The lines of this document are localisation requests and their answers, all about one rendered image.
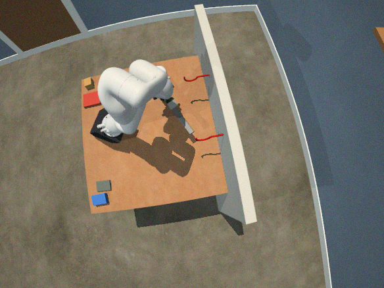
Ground cream wall panel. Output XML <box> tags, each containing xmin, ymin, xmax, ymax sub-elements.
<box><xmin>194</xmin><ymin>4</ymin><xmax>257</xmax><ymax>224</ymax></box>

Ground grey bar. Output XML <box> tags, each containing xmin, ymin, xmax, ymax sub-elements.
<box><xmin>172</xmin><ymin>107</ymin><xmax>194</xmax><ymax>134</ymax></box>

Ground red flat block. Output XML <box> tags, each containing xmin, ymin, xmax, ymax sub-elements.
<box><xmin>84</xmin><ymin>91</ymin><xmax>101</xmax><ymax>108</ymax></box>

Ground blue box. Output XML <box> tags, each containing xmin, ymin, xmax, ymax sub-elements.
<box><xmin>91</xmin><ymin>193</ymin><xmax>108</xmax><ymax>206</ymax></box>

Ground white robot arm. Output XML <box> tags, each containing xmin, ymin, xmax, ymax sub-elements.
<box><xmin>97</xmin><ymin>60</ymin><xmax>178</xmax><ymax>137</ymax></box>

